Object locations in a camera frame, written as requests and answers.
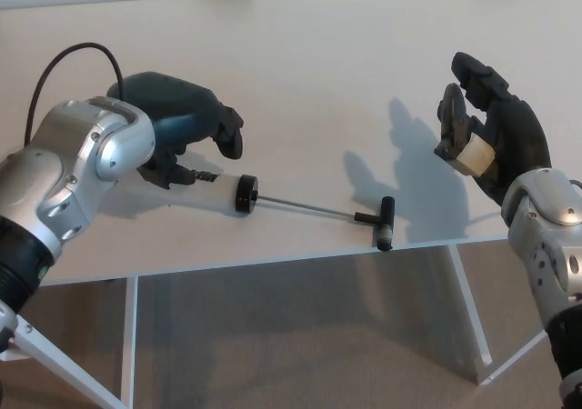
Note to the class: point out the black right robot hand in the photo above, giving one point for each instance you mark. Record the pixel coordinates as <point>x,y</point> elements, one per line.
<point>518,132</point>

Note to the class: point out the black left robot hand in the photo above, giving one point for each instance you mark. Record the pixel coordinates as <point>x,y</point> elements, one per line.
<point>182,109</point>

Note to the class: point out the white black hand air pump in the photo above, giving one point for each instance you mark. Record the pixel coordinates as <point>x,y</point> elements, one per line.
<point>225,191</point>

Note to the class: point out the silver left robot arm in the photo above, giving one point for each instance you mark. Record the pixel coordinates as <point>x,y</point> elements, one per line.
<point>68,177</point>

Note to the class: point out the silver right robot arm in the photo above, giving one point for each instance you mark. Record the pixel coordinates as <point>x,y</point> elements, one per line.
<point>545,245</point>

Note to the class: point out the white desk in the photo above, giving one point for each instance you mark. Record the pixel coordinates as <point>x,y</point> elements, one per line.
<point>129,336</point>

